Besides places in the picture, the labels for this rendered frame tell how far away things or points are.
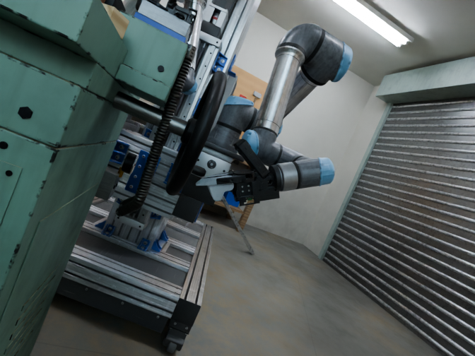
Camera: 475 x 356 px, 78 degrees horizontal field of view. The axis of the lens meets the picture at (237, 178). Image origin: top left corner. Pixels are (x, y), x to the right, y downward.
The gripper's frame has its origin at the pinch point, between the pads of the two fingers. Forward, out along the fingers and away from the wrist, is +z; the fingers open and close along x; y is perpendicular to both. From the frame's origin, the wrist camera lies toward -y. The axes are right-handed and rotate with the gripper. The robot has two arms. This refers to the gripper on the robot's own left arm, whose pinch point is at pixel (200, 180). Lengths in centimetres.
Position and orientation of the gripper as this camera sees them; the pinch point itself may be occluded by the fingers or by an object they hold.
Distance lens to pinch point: 73.5
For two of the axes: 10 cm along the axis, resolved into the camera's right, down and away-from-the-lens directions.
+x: -2.1, -1.5, 9.7
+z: -9.7, 1.4, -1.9
